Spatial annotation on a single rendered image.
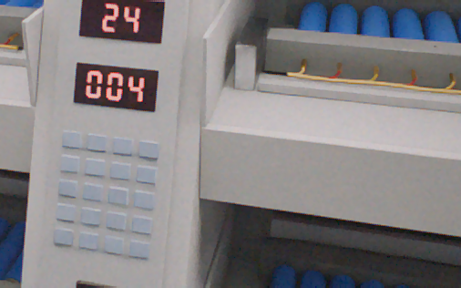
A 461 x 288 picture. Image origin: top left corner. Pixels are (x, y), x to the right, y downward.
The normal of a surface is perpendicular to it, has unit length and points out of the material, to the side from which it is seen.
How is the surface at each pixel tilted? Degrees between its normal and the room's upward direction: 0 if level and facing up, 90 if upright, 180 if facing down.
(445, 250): 112
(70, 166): 90
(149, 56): 90
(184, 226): 90
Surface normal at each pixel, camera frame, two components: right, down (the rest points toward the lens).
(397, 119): -0.01, -0.90
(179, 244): -0.25, 0.05
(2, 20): -0.27, 0.43
